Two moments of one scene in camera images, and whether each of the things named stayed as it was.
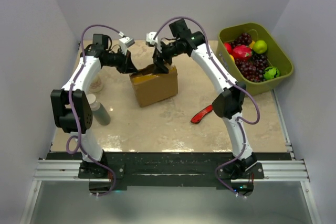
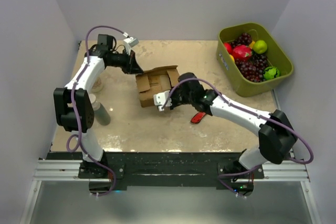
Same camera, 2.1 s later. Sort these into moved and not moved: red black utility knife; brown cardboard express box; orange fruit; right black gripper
Moved: right black gripper
Not moved: brown cardboard express box; red black utility knife; orange fruit
